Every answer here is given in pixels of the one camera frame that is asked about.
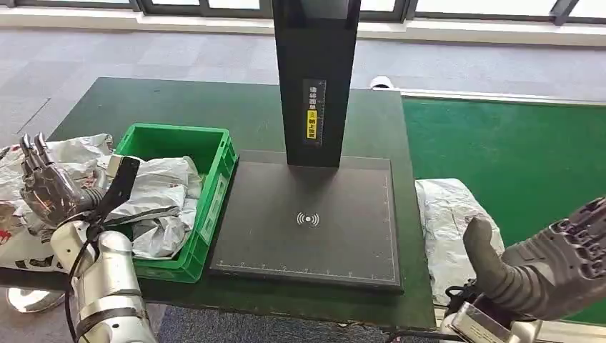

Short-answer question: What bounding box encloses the green plastic crate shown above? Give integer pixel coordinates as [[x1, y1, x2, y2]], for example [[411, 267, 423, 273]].
[[104, 123, 239, 285]]

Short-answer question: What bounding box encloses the green conveyor belt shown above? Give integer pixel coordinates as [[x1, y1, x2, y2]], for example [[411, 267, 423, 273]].
[[401, 96, 606, 327]]

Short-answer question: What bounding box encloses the black and yellow label sticker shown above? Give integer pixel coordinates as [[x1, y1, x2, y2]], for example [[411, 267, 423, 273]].
[[302, 79, 327, 146]]

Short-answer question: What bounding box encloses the black parcel scanner stand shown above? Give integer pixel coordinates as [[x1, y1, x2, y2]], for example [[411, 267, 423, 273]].
[[208, 0, 403, 292]]

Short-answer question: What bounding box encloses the dark window frame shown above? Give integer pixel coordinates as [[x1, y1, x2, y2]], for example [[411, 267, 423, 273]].
[[0, 0, 606, 24]]

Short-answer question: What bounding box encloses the shiny metal floor base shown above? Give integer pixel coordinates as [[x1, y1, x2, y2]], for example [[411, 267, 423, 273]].
[[5, 287, 66, 314]]

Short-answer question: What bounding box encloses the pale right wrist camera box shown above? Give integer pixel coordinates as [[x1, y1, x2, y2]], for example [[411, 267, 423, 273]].
[[449, 302, 522, 343]]

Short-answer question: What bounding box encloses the white mailer parcel red print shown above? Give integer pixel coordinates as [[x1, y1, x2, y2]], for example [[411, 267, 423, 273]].
[[106, 155, 204, 226]]

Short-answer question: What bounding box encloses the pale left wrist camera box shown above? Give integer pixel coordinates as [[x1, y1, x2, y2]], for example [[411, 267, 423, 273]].
[[94, 154, 141, 226]]

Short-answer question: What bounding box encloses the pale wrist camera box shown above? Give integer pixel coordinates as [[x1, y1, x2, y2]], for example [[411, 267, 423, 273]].
[[94, 154, 141, 226], [449, 302, 522, 343]]

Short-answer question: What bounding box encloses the grey plastic mailer parcel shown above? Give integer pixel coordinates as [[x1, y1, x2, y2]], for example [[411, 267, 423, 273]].
[[131, 199, 199, 260]]

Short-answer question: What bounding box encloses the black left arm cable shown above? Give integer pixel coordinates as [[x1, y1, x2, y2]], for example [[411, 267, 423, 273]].
[[64, 222, 105, 343]]

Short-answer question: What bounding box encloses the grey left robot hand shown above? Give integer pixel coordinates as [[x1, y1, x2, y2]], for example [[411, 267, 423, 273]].
[[19, 133, 108, 229]]

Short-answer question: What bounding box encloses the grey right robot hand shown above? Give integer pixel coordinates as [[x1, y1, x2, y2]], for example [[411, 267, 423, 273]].
[[462, 197, 606, 323]]

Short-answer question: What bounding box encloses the white crinkled mailer parcel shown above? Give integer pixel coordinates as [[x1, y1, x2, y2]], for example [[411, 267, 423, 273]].
[[414, 177, 506, 305]]

